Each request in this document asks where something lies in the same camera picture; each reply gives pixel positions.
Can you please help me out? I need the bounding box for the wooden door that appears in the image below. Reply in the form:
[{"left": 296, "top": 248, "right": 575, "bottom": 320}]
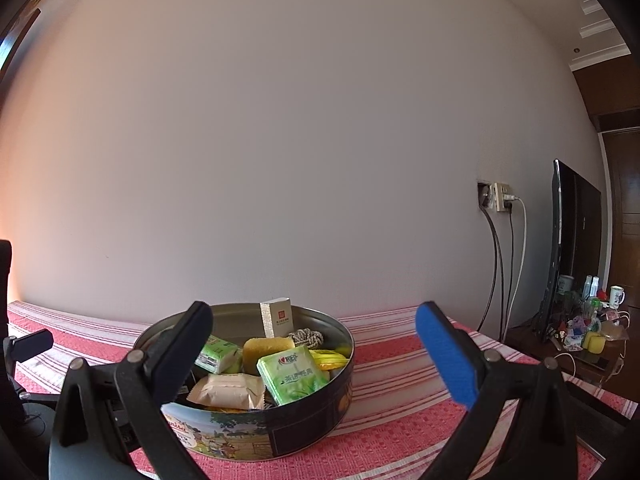
[{"left": 597, "top": 127, "right": 640, "bottom": 306}]

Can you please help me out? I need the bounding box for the white gold patterned box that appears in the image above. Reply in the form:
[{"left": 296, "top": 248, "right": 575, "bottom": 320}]
[{"left": 260, "top": 297, "right": 293, "bottom": 338}]

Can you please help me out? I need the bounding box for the round cookie tin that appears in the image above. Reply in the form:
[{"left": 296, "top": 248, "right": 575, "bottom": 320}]
[{"left": 131, "top": 302, "right": 356, "bottom": 461}]

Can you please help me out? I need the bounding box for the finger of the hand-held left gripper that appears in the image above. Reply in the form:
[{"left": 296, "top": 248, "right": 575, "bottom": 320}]
[{"left": 4, "top": 329, "right": 55, "bottom": 363}]

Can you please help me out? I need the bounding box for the dark wooden desk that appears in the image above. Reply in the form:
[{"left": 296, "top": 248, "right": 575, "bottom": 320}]
[{"left": 505, "top": 305, "right": 640, "bottom": 426}]

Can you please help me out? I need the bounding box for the brown rope knot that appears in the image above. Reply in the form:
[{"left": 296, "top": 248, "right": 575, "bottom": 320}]
[{"left": 286, "top": 327, "right": 327, "bottom": 351}]

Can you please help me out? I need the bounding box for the yellow sponge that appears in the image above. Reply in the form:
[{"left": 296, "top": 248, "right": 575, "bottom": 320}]
[{"left": 242, "top": 336, "right": 296, "bottom": 375}]

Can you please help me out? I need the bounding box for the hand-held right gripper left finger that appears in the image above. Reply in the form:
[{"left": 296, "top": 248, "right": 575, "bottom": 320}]
[{"left": 49, "top": 301, "right": 215, "bottom": 480}]

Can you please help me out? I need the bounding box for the white charging cable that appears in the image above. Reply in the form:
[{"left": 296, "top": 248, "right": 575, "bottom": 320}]
[{"left": 554, "top": 351, "right": 583, "bottom": 376}]

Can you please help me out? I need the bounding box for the beige snack packet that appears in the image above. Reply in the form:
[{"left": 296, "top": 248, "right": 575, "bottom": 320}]
[{"left": 189, "top": 372, "right": 266, "bottom": 411}]

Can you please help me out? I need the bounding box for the wall socket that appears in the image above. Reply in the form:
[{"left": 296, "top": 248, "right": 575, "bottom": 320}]
[{"left": 477, "top": 180, "right": 516, "bottom": 213}]

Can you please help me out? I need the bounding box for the black television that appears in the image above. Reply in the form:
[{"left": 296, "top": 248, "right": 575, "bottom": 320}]
[{"left": 532, "top": 159, "right": 602, "bottom": 343}]

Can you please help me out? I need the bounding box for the black cable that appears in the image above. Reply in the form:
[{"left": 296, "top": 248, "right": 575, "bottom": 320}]
[
  {"left": 501, "top": 210, "right": 517, "bottom": 341},
  {"left": 480, "top": 207, "right": 503, "bottom": 333}
]

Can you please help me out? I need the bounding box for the yellow snack packet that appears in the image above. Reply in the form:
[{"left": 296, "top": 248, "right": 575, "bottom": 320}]
[{"left": 307, "top": 349, "right": 349, "bottom": 372}]

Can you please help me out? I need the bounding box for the green tissue pack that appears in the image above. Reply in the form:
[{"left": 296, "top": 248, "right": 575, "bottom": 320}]
[
  {"left": 256, "top": 345, "right": 331, "bottom": 407},
  {"left": 195, "top": 335, "right": 243, "bottom": 375}
]

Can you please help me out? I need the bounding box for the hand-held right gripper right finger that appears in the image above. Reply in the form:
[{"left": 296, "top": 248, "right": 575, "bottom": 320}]
[{"left": 416, "top": 301, "right": 582, "bottom": 480}]

